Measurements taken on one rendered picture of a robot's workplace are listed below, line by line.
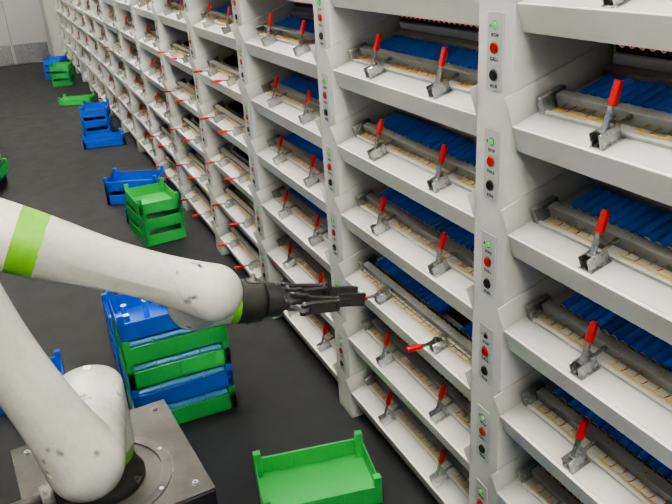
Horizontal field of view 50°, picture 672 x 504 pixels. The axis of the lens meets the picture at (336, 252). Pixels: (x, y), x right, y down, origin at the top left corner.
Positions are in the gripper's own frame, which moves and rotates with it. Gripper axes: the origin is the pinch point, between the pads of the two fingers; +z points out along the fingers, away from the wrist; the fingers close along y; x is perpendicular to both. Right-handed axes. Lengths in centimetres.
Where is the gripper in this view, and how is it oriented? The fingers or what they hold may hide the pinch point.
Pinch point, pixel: (347, 296)
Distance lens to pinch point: 160.1
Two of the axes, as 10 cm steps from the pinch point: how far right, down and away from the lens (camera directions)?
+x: -1.4, 9.4, 3.1
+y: -4.3, -3.4, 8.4
